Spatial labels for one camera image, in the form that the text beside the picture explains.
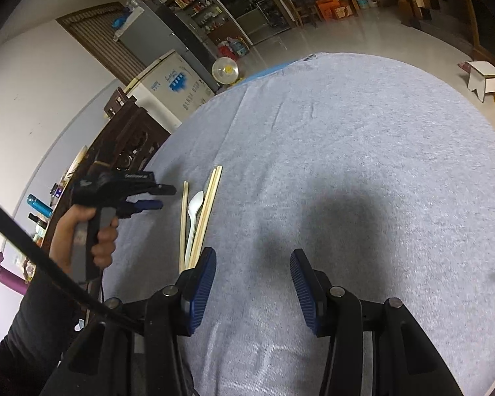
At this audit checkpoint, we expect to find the single wooden chopstick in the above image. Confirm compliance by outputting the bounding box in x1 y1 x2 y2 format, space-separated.
179 181 189 274

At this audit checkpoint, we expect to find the white plastic spoon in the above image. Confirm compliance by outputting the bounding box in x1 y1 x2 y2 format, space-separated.
184 190 205 269

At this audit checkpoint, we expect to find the wooden chopstick pair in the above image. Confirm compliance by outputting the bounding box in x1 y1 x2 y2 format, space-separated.
187 165 221 269
193 164 224 269

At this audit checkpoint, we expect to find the black sleeved left forearm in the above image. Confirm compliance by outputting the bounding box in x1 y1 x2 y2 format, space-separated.
0 271 79 395

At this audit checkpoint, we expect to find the person's left hand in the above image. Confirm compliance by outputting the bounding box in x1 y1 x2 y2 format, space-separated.
49 205 118 275

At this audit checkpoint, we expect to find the blue thermos bottle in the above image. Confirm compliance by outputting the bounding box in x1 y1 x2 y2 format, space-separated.
26 194 53 218

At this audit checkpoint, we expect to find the white chest freezer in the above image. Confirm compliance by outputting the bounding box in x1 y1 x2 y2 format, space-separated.
124 50 215 133

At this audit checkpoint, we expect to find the purple yoga mat roll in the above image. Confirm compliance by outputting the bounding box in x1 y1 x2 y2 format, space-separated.
0 252 29 295

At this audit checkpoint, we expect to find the grey table cloth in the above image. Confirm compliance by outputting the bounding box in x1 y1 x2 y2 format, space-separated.
102 52 495 396

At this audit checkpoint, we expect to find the small yellow fan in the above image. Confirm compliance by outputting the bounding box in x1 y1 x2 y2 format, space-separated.
212 56 244 86

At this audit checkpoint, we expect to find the grey refrigerator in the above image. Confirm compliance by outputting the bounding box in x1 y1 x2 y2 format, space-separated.
113 0 220 92

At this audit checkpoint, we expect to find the white small stool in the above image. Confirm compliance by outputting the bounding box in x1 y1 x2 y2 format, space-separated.
467 61 495 103

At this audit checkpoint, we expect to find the black cable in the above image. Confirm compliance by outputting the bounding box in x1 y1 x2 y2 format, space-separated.
0 190 146 335

